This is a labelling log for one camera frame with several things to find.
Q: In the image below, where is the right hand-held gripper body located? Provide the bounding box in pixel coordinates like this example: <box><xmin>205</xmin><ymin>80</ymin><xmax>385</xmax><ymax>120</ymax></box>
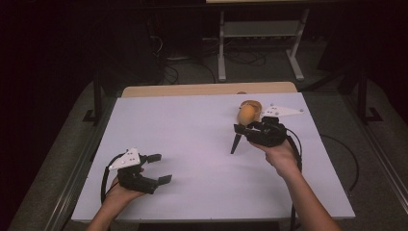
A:
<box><xmin>244</xmin><ymin>102</ymin><xmax>305</xmax><ymax>148</ymax></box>

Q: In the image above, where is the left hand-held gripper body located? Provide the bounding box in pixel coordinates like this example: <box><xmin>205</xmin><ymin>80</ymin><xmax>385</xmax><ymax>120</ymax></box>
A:
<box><xmin>108</xmin><ymin>147</ymin><xmax>160</xmax><ymax>195</ymax></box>

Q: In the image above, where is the makeup brush with dark handle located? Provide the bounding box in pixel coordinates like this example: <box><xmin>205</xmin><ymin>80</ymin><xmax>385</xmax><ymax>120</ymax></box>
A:
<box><xmin>229</xmin><ymin>104</ymin><xmax>259</xmax><ymax>155</ymax></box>

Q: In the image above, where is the tan brush holder cup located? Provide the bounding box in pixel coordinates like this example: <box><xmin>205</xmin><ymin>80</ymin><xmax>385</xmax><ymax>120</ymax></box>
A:
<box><xmin>239</xmin><ymin>99</ymin><xmax>264</xmax><ymax>124</ymax></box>

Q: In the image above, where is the person's left hand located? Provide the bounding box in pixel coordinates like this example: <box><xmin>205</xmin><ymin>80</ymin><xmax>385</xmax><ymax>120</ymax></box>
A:
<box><xmin>101</xmin><ymin>167</ymin><xmax>146</xmax><ymax>207</ymax></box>

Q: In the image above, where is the person's right hand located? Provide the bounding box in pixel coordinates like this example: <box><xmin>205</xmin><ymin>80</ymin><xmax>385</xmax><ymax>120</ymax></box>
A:
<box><xmin>250</xmin><ymin>138</ymin><xmax>303</xmax><ymax>180</ymax></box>

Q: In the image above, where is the wooden table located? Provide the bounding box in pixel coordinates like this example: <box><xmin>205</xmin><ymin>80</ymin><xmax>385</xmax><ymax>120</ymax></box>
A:
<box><xmin>120</xmin><ymin>81</ymin><xmax>298</xmax><ymax>99</ymax></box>

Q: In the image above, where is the black metal stand leg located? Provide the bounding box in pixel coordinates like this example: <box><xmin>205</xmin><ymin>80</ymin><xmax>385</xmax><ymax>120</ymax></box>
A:
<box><xmin>82</xmin><ymin>72</ymin><xmax>108</xmax><ymax>125</ymax></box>
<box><xmin>356</xmin><ymin>67</ymin><xmax>385</xmax><ymax>125</ymax></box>

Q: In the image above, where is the white metal stand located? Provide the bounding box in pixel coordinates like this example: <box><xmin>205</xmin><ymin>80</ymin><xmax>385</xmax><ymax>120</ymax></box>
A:
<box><xmin>217</xmin><ymin>8</ymin><xmax>311</xmax><ymax>83</ymax></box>

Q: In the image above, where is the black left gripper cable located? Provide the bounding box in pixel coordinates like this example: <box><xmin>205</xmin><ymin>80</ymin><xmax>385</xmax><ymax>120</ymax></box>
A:
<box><xmin>100</xmin><ymin>153</ymin><xmax>127</xmax><ymax>205</ymax></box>

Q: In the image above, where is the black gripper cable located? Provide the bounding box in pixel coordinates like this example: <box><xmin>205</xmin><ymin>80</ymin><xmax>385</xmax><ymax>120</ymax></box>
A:
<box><xmin>284</xmin><ymin>127</ymin><xmax>304</xmax><ymax>231</ymax></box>
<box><xmin>100</xmin><ymin>153</ymin><xmax>127</xmax><ymax>205</ymax></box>

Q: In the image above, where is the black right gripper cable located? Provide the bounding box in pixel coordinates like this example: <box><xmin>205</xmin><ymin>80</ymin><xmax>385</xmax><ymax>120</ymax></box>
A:
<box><xmin>284</xmin><ymin>127</ymin><xmax>304</xmax><ymax>231</ymax></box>

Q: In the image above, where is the black cable on floor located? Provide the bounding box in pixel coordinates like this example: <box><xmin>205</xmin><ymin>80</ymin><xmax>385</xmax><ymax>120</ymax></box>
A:
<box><xmin>319</xmin><ymin>134</ymin><xmax>361</xmax><ymax>193</ymax></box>

